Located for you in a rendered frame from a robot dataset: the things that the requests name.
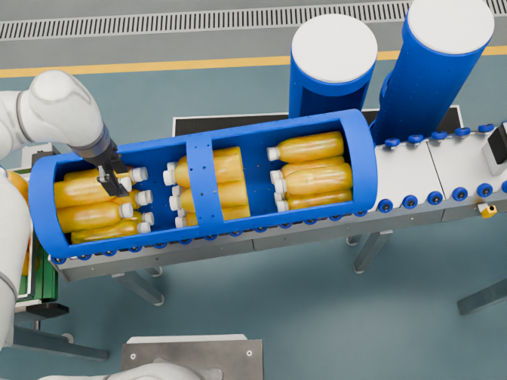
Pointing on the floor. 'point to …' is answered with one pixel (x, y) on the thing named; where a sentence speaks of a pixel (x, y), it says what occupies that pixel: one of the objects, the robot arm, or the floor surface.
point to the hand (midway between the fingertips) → (119, 179)
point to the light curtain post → (484, 298)
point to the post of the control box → (24, 341)
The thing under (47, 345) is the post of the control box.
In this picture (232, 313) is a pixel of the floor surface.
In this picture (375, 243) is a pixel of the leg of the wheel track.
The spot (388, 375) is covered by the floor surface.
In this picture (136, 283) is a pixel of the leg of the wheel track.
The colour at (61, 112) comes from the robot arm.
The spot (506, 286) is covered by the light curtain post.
